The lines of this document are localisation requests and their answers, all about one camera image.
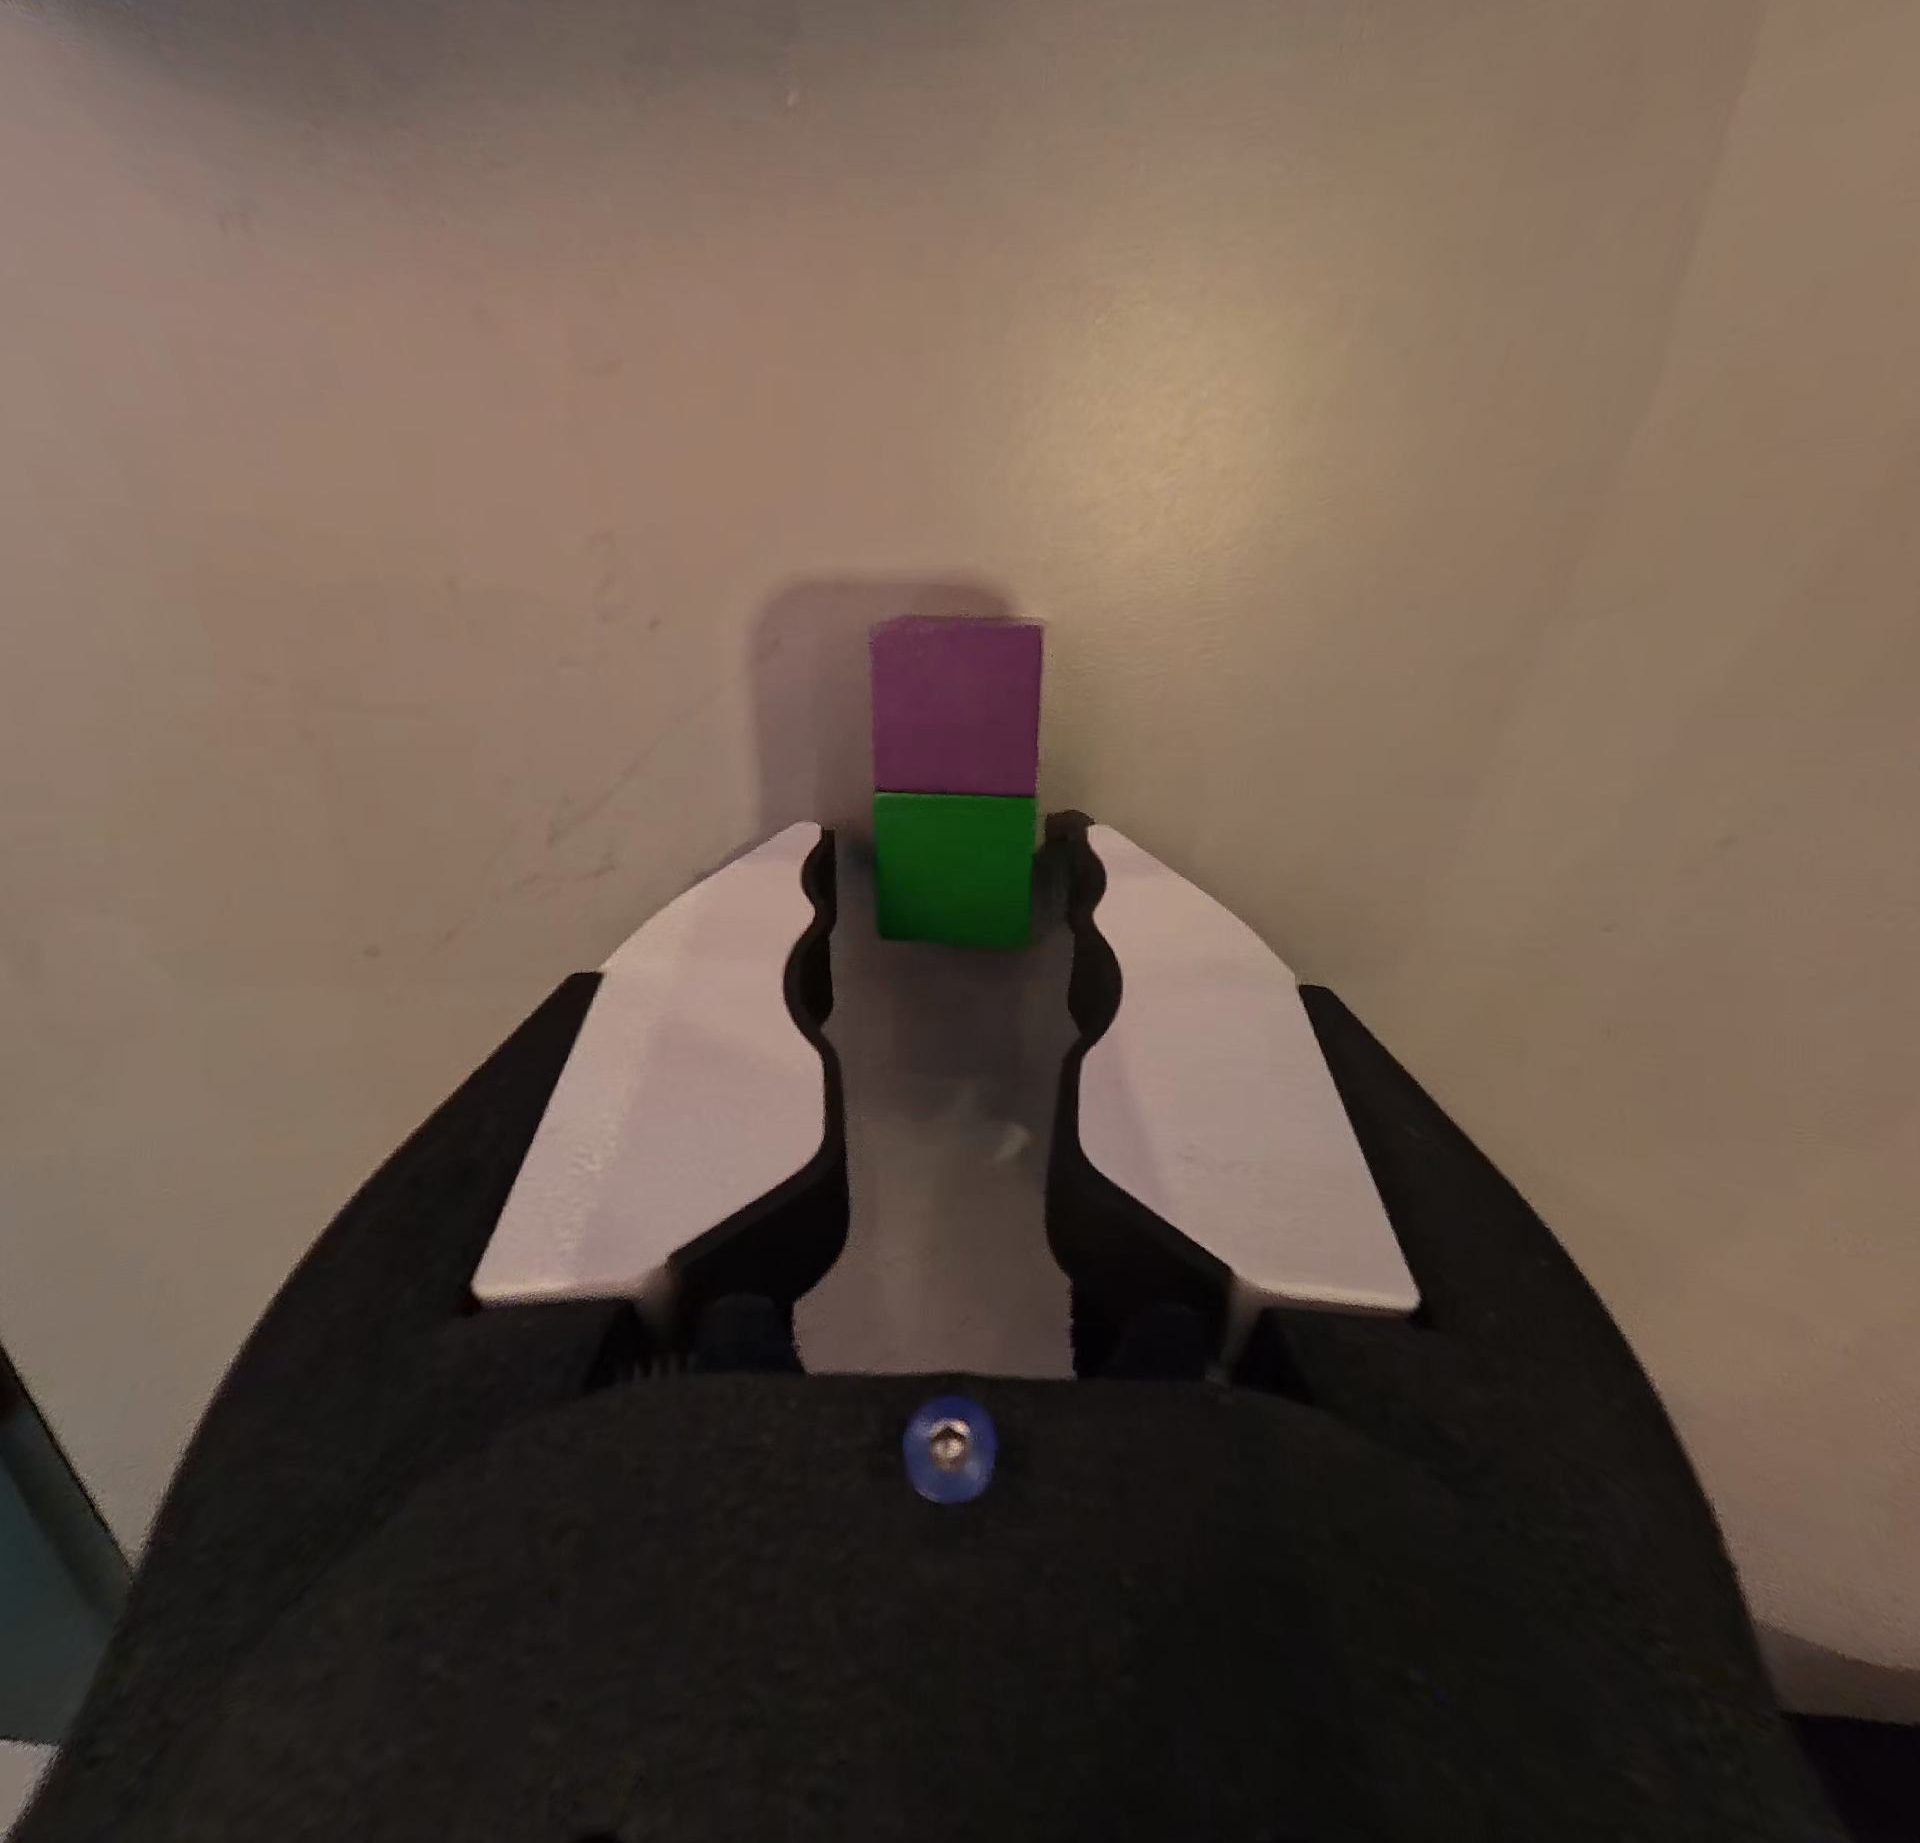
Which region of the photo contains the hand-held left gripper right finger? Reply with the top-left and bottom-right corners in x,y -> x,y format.
1042,810 -> 1424,1382

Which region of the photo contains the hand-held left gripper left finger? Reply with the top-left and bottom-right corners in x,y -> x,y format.
468,822 -> 853,1372

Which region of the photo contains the green cube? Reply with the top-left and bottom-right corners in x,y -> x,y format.
871,793 -> 1040,951

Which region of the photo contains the purple cube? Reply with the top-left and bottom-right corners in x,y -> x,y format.
867,618 -> 1046,800

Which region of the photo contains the black rectangular table panel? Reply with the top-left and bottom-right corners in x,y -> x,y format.
0,1339 -> 135,1747

